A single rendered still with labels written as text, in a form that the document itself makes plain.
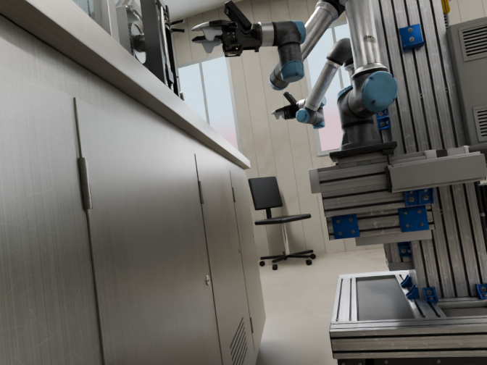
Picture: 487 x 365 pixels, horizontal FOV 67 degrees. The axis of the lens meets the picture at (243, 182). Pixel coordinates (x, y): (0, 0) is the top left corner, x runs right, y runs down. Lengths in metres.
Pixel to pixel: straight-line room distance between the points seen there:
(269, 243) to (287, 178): 0.82
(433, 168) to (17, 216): 1.12
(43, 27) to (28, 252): 0.20
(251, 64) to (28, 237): 4.49
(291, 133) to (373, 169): 3.13
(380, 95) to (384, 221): 0.44
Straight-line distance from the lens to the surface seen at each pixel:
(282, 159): 4.41
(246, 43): 1.23
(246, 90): 4.67
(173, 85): 1.39
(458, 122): 1.61
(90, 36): 0.45
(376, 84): 1.27
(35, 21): 0.40
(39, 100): 0.39
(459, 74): 1.60
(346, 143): 1.39
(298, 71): 1.22
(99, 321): 0.43
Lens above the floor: 0.67
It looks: 4 degrees up
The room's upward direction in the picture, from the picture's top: 8 degrees counter-clockwise
